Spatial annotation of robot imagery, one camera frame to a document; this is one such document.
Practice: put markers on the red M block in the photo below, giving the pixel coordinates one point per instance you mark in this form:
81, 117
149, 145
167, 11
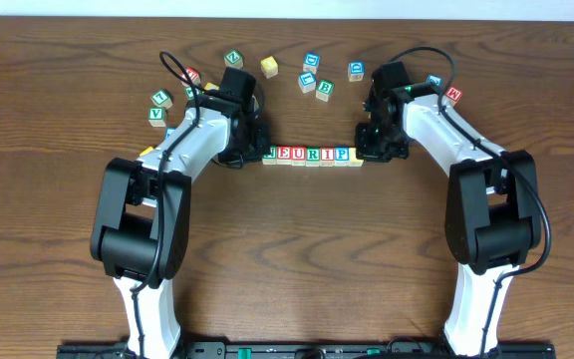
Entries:
452, 96

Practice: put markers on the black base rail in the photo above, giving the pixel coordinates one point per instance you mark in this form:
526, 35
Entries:
397, 348

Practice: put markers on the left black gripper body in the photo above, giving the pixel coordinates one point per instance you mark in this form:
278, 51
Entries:
258, 145

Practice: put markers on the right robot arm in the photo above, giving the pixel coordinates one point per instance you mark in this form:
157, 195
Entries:
492, 219

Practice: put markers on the blue 2 block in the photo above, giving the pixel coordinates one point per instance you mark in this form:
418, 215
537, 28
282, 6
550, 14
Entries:
435, 80

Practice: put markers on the red u block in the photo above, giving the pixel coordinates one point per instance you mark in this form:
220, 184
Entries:
191, 75
298, 156

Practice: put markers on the green block under left gripper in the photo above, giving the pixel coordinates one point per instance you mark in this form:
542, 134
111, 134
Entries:
162, 99

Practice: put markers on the blue l block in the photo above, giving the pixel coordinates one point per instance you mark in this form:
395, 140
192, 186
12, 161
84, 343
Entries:
168, 132
307, 82

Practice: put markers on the green R block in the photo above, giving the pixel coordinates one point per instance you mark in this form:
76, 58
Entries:
313, 157

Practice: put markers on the red I block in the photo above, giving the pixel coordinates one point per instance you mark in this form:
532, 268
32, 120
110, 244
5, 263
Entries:
327, 157

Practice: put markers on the blue D block upper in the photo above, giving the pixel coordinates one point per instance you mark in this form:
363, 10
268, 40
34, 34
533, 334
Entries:
311, 62

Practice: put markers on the blue L block left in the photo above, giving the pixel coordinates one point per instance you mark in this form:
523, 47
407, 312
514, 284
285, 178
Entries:
168, 132

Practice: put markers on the green G block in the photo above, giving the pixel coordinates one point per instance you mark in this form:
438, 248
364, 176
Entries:
189, 93

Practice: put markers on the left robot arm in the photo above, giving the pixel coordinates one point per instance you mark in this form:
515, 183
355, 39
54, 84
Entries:
140, 233

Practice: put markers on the blue d block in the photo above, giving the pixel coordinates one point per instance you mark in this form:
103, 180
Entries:
356, 71
311, 62

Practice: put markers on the red E block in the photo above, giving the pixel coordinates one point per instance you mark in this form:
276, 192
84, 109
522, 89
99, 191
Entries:
284, 156

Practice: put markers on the green B block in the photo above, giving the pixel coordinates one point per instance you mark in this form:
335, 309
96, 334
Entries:
324, 90

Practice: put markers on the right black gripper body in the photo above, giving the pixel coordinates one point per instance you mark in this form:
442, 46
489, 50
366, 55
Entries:
372, 145

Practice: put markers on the green N block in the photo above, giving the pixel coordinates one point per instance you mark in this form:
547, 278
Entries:
271, 157

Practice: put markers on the yellow block left of S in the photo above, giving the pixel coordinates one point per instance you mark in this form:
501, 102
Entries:
210, 86

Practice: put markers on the blue P block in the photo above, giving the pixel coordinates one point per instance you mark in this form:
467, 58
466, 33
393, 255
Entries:
341, 157

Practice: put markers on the green Z block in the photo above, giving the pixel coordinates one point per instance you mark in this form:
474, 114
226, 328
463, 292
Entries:
233, 59

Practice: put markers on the yellow block top centre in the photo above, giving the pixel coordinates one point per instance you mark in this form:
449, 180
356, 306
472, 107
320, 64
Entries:
269, 67

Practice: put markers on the yellow block far left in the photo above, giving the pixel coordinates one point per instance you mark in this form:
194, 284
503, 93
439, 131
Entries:
146, 151

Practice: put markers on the blue L block right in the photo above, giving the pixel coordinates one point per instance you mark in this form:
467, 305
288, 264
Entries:
307, 82

